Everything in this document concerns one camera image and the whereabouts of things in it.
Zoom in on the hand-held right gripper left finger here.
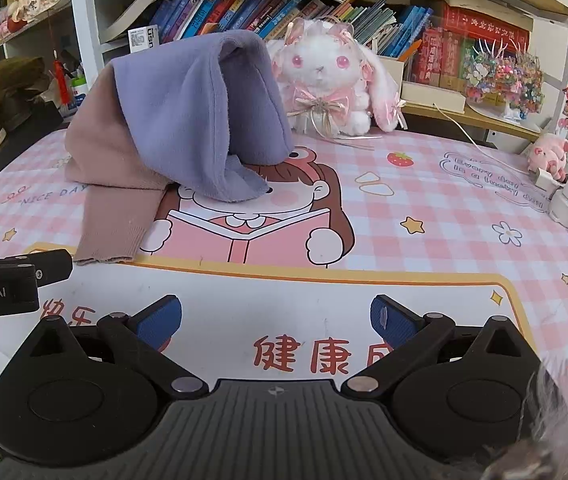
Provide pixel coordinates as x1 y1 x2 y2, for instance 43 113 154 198
26 294 210 400

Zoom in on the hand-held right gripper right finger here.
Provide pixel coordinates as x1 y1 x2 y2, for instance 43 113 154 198
341 294 537 399

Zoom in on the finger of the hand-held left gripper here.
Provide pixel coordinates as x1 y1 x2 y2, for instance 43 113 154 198
5 249 74 287

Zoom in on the purple and pink sweater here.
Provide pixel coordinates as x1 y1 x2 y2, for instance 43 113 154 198
64 29 295 267

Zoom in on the black bag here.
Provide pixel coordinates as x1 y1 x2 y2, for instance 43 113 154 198
0 102 65 196

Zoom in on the white labelled tub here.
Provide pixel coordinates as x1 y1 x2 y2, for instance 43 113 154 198
69 75 90 108

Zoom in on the red hanging tassel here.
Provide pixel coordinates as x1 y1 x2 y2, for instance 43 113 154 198
53 17 71 106

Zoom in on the grey fur sleeve cuff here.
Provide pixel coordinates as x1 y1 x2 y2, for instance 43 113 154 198
479 355 568 480

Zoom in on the white charger plug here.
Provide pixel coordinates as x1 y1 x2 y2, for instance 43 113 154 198
534 167 557 191

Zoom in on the small pink pig plush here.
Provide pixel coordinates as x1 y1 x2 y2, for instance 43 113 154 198
526 132 568 183

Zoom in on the white product box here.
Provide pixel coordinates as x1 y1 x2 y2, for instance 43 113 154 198
128 24 161 52

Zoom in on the white and pink bunny plush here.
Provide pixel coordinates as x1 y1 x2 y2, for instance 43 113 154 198
266 16 410 138

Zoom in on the colourful bead flower decoration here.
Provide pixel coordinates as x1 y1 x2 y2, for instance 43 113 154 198
461 40 545 118

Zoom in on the row of red books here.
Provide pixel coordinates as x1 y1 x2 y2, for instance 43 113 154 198
411 2 532 93

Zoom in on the row of colourful books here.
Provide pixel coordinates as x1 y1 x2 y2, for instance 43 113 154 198
151 0 435 58

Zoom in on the white cable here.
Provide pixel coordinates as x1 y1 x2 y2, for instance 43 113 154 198
434 102 540 176

